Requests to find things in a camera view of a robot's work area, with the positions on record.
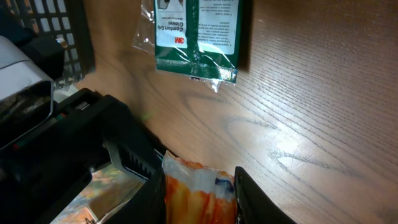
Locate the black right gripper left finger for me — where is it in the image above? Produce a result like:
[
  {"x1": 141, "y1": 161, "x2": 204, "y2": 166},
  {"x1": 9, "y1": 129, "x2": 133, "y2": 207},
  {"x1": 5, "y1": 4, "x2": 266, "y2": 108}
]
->
[{"x1": 105, "y1": 169, "x2": 166, "y2": 224}]

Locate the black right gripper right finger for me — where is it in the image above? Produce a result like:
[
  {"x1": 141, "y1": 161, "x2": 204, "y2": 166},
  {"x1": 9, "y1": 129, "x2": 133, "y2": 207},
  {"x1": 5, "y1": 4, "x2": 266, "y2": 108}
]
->
[{"x1": 234, "y1": 167, "x2": 295, "y2": 224}]

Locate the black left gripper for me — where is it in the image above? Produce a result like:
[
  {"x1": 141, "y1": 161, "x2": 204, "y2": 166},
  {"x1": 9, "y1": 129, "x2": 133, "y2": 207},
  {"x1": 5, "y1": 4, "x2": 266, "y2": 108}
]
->
[{"x1": 1, "y1": 88, "x2": 162, "y2": 223}]

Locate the orange tissue pack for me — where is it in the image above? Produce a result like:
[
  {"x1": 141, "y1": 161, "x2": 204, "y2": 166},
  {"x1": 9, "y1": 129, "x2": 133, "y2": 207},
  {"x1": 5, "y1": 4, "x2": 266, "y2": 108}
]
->
[{"x1": 162, "y1": 151, "x2": 238, "y2": 224}]

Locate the red dustpan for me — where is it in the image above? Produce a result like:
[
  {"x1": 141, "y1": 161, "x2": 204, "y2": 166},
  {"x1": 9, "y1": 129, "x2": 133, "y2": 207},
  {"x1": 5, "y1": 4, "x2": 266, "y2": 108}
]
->
[{"x1": 132, "y1": 0, "x2": 239, "y2": 94}]

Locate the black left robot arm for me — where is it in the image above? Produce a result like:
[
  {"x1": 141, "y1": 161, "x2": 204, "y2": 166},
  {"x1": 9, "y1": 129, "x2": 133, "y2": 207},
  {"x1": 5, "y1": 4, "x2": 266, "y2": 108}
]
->
[{"x1": 1, "y1": 8, "x2": 165, "y2": 223}]

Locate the grey plastic basket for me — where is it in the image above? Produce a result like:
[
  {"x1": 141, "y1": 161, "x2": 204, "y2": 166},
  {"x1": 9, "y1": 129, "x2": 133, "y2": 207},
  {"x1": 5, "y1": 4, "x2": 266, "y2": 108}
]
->
[{"x1": 1, "y1": 0, "x2": 95, "y2": 89}]

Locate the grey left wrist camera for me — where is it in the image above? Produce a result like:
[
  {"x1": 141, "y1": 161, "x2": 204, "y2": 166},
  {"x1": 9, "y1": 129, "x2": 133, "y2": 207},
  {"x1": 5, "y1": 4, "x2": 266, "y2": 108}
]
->
[{"x1": 0, "y1": 60, "x2": 55, "y2": 150}]

